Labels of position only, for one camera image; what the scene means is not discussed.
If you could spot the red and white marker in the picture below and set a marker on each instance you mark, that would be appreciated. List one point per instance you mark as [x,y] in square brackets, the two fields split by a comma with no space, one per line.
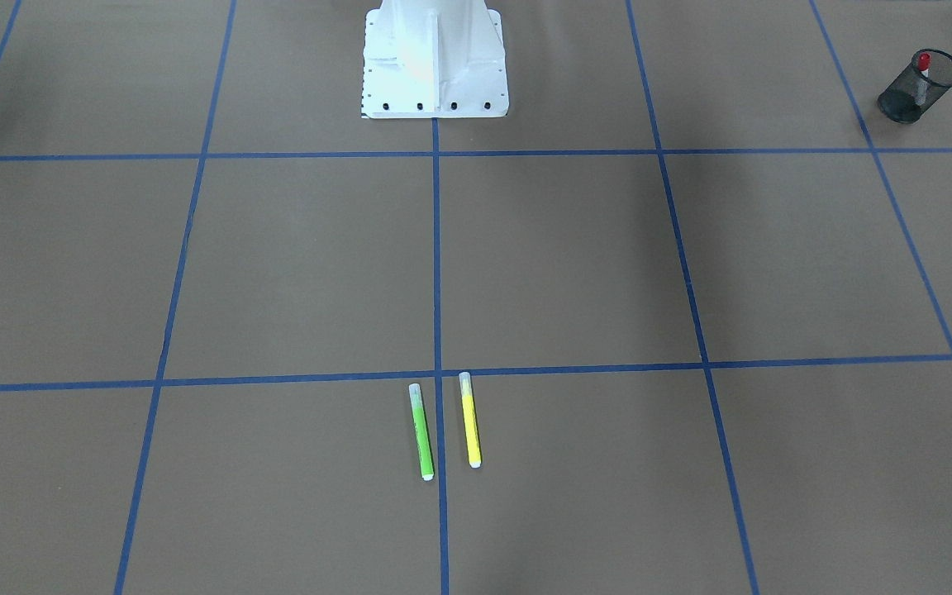
[923,84]

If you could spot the yellow highlighter pen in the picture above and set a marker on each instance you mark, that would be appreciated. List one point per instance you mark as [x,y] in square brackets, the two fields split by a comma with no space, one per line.
[470,421]

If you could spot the green highlighter pen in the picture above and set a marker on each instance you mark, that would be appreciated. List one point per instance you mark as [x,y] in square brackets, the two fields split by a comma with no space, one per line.
[420,431]

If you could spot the black mesh cup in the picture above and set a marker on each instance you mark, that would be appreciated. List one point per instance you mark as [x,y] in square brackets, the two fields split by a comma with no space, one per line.
[897,100]

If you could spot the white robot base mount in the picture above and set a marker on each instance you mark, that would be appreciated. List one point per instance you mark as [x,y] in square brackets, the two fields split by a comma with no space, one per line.
[434,59]

